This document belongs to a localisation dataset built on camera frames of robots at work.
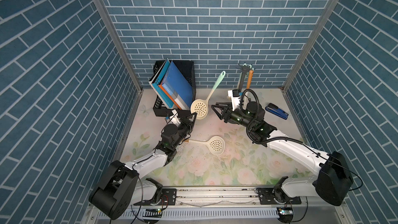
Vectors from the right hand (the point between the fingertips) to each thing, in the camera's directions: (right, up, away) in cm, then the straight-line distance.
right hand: (216, 106), depth 71 cm
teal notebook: (-32, +15, +14) cm, 38 cm away
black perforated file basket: (-18, +24, +32) cm, 44 cm away
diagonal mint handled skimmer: (-7, 0, +8) cm, 11 cm away
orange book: (-30, +11, +13) cm, 34 cm away
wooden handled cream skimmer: (+1, -22, +18) cm, 29 cm away
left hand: (-7, -4, +7) cm, 10 cm away
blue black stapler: (+43, -3, +34) cm, 55 cm away
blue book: (-24, +15, +31) cm, 42 cm away
